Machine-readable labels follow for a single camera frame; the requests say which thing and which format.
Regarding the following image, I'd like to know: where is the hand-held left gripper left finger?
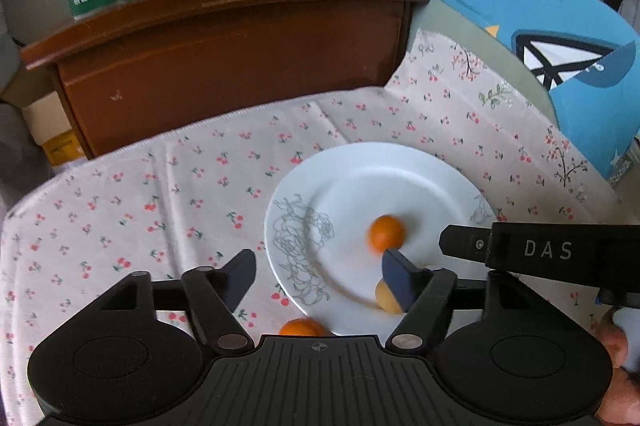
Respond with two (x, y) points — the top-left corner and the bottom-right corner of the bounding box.
(87, 248), (258, 354)

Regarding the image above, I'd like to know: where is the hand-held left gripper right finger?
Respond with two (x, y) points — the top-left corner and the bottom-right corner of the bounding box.
(381, 248), (506, 354)

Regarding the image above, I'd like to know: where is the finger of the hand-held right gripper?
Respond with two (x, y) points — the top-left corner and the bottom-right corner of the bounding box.
(439, 223), (494, 264)

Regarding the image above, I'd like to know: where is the brown kiwi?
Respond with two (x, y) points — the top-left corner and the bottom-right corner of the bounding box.
(375, 278), (405, 315)

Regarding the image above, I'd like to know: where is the small orange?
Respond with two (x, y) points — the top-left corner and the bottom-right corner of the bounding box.
(367, 214), (406, 254)
(278, 318), (333, 338)

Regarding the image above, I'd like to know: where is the white plate with line drawing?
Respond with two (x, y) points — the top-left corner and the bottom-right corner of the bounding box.
(263, 142), (498, 338)

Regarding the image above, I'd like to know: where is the person's right hand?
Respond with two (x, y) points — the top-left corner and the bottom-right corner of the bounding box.
(595, 318), (640, 426)

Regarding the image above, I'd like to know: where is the cherry print cloth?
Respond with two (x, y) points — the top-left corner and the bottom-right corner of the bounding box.
(0, 28), (621, 426)

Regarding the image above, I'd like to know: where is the brown wooden nightstand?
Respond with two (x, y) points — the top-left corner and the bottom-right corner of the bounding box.
(20, 0), (433, 159)

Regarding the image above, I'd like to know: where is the blue printed pillow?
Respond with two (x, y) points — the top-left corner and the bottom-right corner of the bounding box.
(345, 0), (640, 182)

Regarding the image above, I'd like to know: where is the cardboard box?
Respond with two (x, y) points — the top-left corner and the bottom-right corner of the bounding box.
(0, 71), (88, 167)

